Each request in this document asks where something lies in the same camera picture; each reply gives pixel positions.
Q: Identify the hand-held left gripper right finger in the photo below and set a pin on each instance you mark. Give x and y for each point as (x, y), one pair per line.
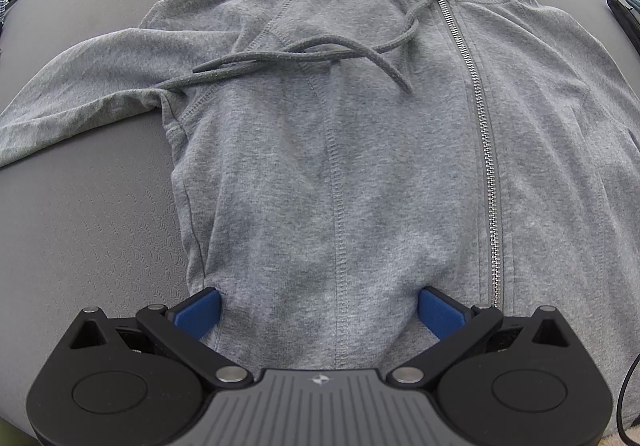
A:
(440, 313)

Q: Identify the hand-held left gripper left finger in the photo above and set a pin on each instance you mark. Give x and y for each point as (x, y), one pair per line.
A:
(200, 313)

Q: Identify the green cloth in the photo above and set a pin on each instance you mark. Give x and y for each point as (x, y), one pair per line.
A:
(15, 436)

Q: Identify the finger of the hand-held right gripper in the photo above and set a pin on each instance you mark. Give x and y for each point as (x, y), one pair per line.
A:
(622, 15)

